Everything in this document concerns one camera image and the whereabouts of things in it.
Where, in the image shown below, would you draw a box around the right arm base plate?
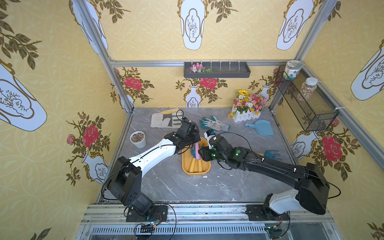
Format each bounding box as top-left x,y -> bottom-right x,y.
245,204 -> 290,222

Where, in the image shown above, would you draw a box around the white pot with pebbles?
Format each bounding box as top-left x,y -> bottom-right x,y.
130,131 -> 146,149

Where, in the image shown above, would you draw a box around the black wire mesh basket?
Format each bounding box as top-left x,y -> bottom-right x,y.
276,66 -> 339,132

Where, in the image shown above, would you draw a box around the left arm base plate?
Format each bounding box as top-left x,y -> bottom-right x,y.
124,205 -> 169,223

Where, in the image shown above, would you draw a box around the purple rake pink handle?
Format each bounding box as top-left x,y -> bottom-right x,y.
194,143 -> 201,161

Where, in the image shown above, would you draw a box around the small pink flower plant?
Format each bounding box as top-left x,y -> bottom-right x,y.
190,63 -> 213,73

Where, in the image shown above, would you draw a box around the teal white garden glove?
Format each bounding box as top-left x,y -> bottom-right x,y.
200,116 -> 230,132

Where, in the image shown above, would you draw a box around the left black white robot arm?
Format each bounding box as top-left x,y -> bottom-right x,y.
103,117 -> 201,217

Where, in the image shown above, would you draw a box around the flower bouquet white fence box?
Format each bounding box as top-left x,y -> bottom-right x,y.
228,90 -> 268,123

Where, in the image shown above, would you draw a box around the jar with patterned label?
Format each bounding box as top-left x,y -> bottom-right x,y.
283,60 -> 303,81

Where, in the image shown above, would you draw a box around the yellow plastic storage tray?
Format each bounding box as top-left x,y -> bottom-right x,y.
182,144 -> 211,176

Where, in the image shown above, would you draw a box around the aluminium front rail frame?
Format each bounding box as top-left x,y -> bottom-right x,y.
75,202 -> 342,240

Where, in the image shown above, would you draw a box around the grey wall shelf tray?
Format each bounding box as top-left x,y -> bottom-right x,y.
184,61 -> 251,79

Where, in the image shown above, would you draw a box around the clear bottle colourful beads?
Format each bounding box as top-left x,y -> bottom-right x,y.
298,77 -> 318,101

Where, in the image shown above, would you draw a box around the light blue plastic dustpan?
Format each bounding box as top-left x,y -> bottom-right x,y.
245,120 -> 274,137

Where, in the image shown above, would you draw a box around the beige grey work glove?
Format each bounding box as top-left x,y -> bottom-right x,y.
151,108 -> 184,129

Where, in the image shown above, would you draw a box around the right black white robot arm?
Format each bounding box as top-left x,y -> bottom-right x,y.
199,130 -> 330,215

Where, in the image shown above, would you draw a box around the teal rake yellow handle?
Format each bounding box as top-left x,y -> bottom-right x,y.
259,150 -> 283,161
197,160 -> 203,173
189,145 -> 196,173

